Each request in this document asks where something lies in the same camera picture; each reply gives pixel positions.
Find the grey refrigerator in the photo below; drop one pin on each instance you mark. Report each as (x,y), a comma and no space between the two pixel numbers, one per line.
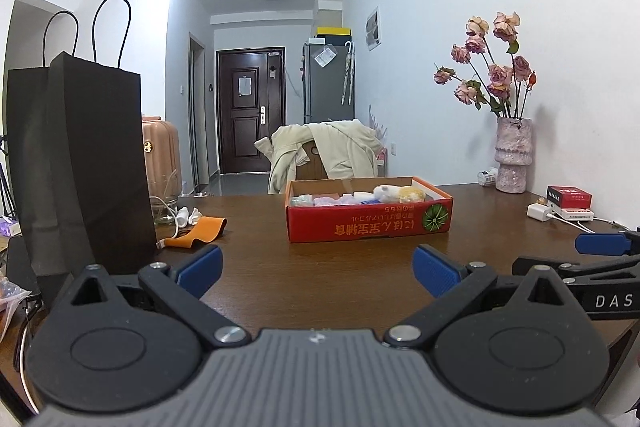
(322,92)

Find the black paper bag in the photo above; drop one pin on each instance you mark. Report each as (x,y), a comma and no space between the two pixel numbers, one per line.
(75,157)

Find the white charger plug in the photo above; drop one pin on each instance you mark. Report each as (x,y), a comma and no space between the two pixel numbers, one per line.
(182,217)

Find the white door notice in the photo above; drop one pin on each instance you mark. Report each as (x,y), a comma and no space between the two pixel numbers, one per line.
(244,86)

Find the pink wall decal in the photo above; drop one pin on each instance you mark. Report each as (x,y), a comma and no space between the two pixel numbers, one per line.
(377,122)

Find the white power strip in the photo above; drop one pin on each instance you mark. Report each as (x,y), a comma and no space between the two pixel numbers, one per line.
(575,214)

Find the beige coat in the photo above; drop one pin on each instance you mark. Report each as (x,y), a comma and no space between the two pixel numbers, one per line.
(345,147)

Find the white power adapter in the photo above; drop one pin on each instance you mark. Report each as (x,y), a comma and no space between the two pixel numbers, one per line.
(539,212)

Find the white paper note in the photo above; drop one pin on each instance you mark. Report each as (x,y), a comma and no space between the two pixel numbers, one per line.
(325,57)

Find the brown wooden chair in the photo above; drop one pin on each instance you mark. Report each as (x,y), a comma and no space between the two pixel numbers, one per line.
(315,164)

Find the dried rose bouquet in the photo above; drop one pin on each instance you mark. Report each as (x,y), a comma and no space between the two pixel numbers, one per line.
(500,74)

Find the pink speckled vase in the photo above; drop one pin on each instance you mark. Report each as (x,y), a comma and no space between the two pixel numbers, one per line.
(514,157)

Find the white crumpled paper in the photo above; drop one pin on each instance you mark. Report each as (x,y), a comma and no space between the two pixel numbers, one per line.
(195,216)

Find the small white bottle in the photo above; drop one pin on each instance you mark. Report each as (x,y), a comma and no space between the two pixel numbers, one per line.
(487,177)

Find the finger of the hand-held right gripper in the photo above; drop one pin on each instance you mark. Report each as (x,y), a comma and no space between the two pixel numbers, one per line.
(602,244)
(600,269)

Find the yellow box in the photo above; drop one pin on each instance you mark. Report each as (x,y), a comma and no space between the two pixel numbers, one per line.
(332,30)

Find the clear glass bowl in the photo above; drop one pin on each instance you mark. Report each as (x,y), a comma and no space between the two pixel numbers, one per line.
(162,214)

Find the red cardboard box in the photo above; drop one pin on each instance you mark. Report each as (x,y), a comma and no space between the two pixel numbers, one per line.
(360,224)

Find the grey side door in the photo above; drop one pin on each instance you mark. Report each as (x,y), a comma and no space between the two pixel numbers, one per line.
(197,112)

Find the purple fluffy towel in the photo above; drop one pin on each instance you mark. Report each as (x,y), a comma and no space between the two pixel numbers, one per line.
(330,200)

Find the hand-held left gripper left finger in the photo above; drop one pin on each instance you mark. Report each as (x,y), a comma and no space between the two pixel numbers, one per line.
(200,269)

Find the pink suitcase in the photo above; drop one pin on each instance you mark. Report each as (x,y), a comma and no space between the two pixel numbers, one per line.
(160,157)

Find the white folded umbrella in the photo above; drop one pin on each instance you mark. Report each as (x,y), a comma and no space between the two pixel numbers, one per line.
(347,72)

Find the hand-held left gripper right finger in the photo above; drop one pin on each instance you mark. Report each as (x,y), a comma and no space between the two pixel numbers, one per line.
(435,272)

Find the clear plastic bag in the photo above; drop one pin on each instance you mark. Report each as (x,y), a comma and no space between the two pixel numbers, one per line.
(10,307)
(301,201)

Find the light blue printed sock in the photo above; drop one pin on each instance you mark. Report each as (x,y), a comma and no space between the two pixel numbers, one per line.
(370,202)

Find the dark brown door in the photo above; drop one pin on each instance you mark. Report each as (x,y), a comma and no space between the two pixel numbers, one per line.
(250,122)

